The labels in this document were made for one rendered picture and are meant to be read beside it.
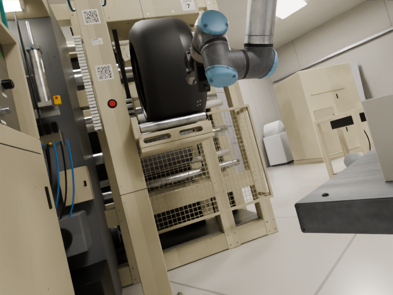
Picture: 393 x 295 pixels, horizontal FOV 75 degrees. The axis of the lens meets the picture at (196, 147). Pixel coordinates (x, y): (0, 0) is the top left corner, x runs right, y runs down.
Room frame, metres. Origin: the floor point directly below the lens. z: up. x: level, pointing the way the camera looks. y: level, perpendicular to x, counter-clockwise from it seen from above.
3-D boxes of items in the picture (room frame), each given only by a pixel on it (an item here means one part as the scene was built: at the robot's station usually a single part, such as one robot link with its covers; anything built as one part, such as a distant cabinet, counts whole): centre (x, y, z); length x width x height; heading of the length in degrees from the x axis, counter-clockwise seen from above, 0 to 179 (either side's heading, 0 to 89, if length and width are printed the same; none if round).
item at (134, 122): (1.34, 0.29, 0.90); 0.40 x 0.03 x 0.10; 15
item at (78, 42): (1.25, 0.44, 1.19); 0.05 x 0.04 x 0.48; 15
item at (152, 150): (1.39, 0.12, 0.80); 0.37 x 0.36 x 0.02; 15
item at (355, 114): (2.92, -1.71, 0.40); 0.60 x 0.35 x 0.80; 15
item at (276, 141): (7.41, -2.30, 0.61); 0.64 x 0.53 x 1.23; 135
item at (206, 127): (1.25, 0.08, 0.84); 0.36 x 0.09 x 0.06; 105
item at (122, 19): (1.71, 0.08, 1.71); 0.61 x 0.25 x 0.15; 105
